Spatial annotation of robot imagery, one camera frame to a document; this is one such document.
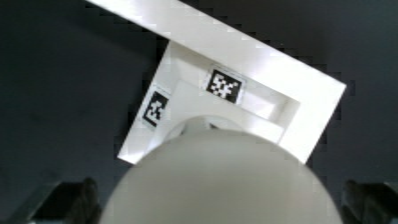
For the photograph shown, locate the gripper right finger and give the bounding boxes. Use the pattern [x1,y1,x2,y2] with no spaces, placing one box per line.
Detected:
[342,180,398,224]

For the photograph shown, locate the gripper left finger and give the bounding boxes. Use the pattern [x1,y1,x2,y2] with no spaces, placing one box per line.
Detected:
[29,178,102,224]

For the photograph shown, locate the white lamp bulb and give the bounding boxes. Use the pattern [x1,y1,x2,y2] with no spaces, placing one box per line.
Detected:
[98,117,343,224]

